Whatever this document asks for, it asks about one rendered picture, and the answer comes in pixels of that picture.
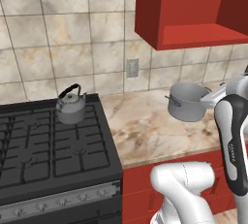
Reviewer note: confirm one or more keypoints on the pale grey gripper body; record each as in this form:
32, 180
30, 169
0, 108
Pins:
214, 97

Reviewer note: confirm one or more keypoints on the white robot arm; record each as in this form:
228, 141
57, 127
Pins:
180, 185

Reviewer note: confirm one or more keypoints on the grey metal pot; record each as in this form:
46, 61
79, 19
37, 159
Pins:
185, 105

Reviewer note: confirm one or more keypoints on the red base cabinet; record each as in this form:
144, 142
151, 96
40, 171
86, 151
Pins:
137, 189

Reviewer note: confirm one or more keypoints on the grey stove knob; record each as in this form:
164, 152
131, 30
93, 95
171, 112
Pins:
41, 207
63, 202
17, 212
102, 193
83, 197

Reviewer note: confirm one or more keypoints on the black gas stove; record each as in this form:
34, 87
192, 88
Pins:
48, 147

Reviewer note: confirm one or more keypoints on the grey wall outlet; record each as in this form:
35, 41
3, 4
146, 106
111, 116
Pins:
132, 68

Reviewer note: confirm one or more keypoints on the red open wall cabinet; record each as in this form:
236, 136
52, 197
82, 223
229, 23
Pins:
180, 11

